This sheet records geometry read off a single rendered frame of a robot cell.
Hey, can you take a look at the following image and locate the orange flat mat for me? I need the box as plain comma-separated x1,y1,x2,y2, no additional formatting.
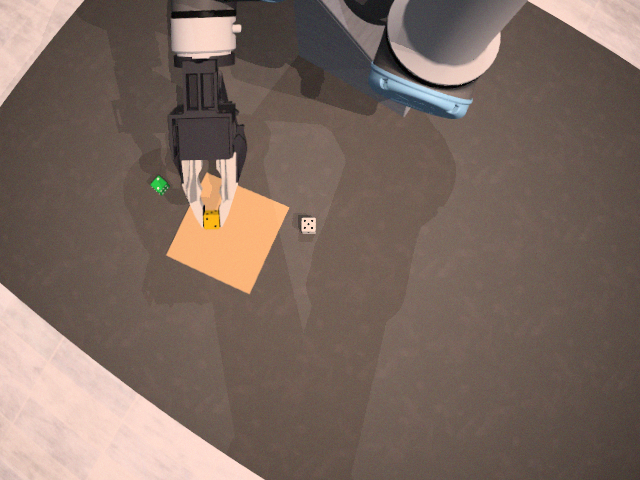
167,173,289,294

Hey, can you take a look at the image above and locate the yellow die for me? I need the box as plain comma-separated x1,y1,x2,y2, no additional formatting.
203,210,220,230

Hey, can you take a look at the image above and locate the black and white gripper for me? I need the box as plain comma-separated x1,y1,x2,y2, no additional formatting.
169,52,247,227

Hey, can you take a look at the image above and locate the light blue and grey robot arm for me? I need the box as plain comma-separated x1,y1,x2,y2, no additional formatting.
171,0,528,119

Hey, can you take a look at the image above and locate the green die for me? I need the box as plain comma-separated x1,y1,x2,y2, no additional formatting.
150,176,170,195

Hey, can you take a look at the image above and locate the white die with black pips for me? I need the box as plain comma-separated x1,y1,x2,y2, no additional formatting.
301,218,316,234

